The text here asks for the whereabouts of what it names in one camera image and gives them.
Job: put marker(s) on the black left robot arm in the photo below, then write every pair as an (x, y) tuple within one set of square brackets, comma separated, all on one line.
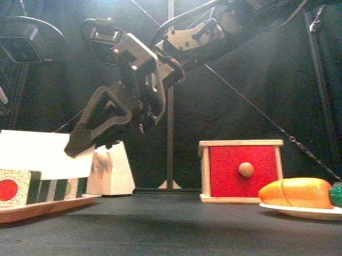
[(231, 26)]

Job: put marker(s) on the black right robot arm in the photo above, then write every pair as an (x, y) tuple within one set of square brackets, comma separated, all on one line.
[(15, 90)]

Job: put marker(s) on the green toy sushi piece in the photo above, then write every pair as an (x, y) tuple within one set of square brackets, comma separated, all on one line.
[(80, 188), (60, 190)]

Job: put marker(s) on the white wooden toy block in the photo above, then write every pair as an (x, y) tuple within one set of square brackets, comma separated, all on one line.
[(111, 173)]

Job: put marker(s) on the white card with red dot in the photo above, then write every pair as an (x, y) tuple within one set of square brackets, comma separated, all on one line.
[(11, 190)]

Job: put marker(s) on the wooden tray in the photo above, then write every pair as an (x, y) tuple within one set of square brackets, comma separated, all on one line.
[(44, 208)]

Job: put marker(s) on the red wooden drawer box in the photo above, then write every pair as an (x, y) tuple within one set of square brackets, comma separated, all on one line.
[(227, 170)]

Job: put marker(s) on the orange toy carrot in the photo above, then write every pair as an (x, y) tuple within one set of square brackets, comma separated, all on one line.
[(298, 193)]

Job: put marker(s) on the white plate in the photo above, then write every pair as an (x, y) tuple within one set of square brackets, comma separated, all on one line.
[(302, 212)]

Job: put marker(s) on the green toy carrot top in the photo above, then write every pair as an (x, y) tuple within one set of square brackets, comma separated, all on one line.
[(337, 195)]

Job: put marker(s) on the upright black frame post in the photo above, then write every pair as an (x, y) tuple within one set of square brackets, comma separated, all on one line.
[(170, 150)]

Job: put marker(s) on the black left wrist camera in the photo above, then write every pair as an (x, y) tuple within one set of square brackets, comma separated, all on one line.
[(104, 36)]

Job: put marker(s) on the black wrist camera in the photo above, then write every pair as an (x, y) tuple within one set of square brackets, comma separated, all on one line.
[(104, 36), (17, 46)]

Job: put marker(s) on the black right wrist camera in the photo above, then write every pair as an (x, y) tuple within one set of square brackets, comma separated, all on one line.
[(17, 46)]

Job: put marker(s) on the slanted black frame post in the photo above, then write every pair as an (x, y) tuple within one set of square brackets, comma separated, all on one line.
[(319, 83)]

